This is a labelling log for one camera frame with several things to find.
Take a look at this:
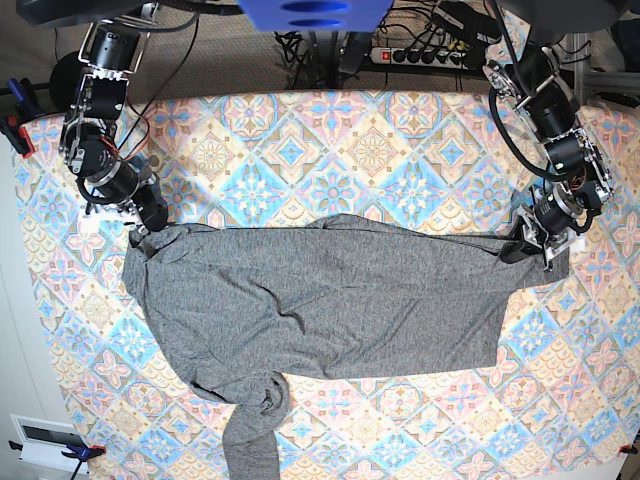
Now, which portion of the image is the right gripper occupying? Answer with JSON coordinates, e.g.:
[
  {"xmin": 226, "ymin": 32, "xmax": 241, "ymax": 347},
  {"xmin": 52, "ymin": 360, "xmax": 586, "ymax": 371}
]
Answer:
[{"xmin": 78, "ymin": 160, "xmax": 168, "ymax": 235}]

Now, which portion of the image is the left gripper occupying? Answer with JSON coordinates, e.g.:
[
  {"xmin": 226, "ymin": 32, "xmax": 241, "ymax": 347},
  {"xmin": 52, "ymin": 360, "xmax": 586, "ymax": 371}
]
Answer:
[{"xmin": 498, "ymin": 186, "xmax": 601, "ymax": 272}]

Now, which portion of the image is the grey t-shirt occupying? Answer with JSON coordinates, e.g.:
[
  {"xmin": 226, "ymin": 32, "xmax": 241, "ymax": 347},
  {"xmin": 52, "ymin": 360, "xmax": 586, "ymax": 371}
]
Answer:
[{"xmin": 122, "ymin": 215, "xmax": 570, "ymax": 479}]

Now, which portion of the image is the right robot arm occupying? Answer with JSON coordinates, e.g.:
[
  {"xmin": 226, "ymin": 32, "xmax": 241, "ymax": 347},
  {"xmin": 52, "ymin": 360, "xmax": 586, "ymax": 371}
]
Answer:
[{"xmin": 59, "ymin": 13, "xmax": 168, "ymax": 234}]

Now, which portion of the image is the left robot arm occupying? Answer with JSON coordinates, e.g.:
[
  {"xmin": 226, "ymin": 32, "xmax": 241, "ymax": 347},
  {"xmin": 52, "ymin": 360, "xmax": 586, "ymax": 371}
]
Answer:
[{"xmin": 483, "ymin": 1, "xmax": 613, "ymax": 271}]

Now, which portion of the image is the round black stool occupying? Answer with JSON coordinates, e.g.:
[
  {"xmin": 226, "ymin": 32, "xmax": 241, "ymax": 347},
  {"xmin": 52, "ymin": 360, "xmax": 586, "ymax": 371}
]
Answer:
[{"xmin": 49, "ymin": 51, "xmax": 90, "ymax": 114}]

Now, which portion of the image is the red black clamp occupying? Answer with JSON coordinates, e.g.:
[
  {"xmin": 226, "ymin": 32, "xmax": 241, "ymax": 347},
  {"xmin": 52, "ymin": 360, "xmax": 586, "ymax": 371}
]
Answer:
[{"xmin": 0, "ymin": 116, "xmax": 35, "ymax": 159}]

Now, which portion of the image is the blue clamp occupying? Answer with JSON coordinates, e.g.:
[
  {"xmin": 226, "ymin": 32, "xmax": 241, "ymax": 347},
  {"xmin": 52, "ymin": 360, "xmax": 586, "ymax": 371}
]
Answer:
[{"xmin": 7, "ymin": 78, "xmax": 38, "ymax": 117}]

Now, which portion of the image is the patterned tablecloth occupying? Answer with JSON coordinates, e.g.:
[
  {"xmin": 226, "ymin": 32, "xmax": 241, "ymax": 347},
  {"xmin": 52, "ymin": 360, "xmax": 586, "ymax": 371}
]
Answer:
[{"xmin": 11, "ymin": 92, "xmax": 639, "ymax": 479}]

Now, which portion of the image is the red clamp bottom right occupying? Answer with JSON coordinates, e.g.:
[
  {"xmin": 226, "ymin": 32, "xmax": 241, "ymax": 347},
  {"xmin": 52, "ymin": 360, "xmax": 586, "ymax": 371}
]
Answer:
[{"xmin": 618, "ymin": 444, "xmax": 639, "ymax": 455}]

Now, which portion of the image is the white power strip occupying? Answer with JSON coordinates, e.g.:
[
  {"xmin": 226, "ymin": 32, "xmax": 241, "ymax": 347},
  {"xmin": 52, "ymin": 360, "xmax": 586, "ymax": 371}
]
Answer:
[{"xmin": 369, "ymin": 41, "xmax": 469, "ymax": 70}]

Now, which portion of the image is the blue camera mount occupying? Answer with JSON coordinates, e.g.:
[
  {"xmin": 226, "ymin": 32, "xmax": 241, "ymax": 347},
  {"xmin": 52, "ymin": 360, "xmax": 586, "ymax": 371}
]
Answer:
[{"xmin": 237, "ymin": 0, "xmax": 393, "ymax": 33}]

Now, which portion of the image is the white wall box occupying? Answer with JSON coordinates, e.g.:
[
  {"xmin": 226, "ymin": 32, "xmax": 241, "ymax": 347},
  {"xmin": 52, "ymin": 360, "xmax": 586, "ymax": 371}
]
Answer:
[{"xmin": 8, "ymin": 414, "xmax": 83, "ymax": 473}]

